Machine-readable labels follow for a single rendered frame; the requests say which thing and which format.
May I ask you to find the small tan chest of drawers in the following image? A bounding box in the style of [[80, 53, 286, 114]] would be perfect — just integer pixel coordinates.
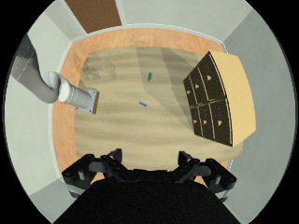
[[183, 50, 256, 147]]

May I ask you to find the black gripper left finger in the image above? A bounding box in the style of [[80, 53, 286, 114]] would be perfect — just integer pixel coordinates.
[[62, 148, 139, 199]]

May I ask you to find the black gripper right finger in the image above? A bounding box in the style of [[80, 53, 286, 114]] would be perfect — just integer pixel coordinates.
[[162, 151, 236, 203]]

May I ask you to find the dark brown drawer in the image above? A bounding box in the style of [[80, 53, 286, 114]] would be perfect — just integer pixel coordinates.
[[191, 106, 203, 135], [190, 67, 208, 104], [183, 77, 197, 106], [199, 54, 225, 100], [210, 99, 232, 144], [198, 104, 215, 139]]

